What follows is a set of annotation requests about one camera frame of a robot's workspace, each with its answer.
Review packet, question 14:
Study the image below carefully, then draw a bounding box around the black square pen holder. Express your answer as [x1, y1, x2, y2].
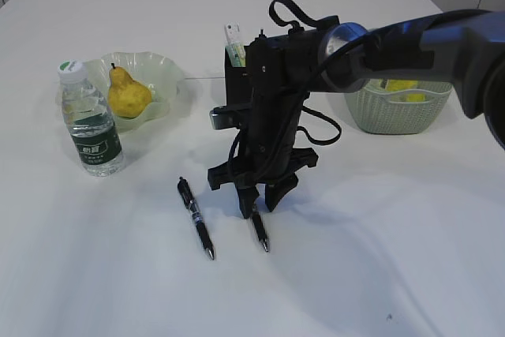
[224, 46, 253, 106]

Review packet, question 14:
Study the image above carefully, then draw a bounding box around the yellow waste paper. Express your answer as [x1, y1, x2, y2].
[380, 80, 427, 103]

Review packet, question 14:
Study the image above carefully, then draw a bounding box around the clear water bottle green label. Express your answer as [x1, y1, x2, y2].
[58, 60, 123, 177]

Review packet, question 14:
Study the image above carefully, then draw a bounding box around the yellow utility knife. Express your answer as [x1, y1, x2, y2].
[235, 44, 246, 67]

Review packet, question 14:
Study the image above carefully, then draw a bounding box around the green plastic woven basket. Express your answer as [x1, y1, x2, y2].
[345, 79, 453, 135]

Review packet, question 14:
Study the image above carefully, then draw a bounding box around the yellow pear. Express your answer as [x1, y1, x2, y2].
[107, 62, 152, 118]

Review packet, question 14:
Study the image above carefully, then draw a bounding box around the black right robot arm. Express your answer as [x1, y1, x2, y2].
[208, 0, 504, 218]

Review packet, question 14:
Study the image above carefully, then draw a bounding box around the teal utility knife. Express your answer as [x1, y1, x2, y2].
[226, 46, 242, 67]

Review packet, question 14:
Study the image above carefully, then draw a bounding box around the green wavy glass plate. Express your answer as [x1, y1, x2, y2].
[80, 52, 185, 132]

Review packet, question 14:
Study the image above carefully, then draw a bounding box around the clear plastic ruler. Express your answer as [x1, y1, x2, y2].
[224, 23, 244, 49]

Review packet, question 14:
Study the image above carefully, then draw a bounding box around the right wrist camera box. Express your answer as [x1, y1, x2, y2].
[209, 103, 251, 130]

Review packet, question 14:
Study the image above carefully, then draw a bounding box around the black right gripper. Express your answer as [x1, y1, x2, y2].
[208, 148, 318, 219]

